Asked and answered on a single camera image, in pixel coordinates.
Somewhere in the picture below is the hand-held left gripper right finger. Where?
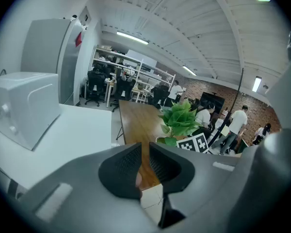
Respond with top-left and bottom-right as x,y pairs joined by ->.
149,141 -> 243,233

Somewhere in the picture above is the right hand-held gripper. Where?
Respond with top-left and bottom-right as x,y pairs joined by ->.
176,133 -> 210,154

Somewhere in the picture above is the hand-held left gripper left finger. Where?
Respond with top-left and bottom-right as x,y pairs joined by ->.
17,142 -> 161,233

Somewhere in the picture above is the green potted plant white pot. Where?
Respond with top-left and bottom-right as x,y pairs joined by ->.
156,98 -> 205,147

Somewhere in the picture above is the long ceiling light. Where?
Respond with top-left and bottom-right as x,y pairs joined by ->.
252,76 -> 262,93
116,31 -> 150,46
182,65 -> 197,77

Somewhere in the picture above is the white shelving rack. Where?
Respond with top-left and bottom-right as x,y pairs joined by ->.
88,45 -> 177,104

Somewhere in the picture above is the small white desk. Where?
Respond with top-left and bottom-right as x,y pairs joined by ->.
103,78 -> 117,108

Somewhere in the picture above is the white box appliance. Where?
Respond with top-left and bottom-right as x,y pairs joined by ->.
0,71 -> 62,151

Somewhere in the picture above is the grey metal cabinet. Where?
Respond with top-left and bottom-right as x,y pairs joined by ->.
20,18 -> 85,106

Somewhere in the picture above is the black wall monitor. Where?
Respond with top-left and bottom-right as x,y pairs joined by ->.
199,91 -> 226,114

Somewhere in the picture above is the black hanging cable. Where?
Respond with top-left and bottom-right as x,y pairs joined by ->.
207,67 -> 244,148

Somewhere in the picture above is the red wall sign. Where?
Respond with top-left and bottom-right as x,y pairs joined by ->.
75,31 -> 83,49

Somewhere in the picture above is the grey wall panel box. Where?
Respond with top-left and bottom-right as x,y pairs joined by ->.
78,6 -> 92,30

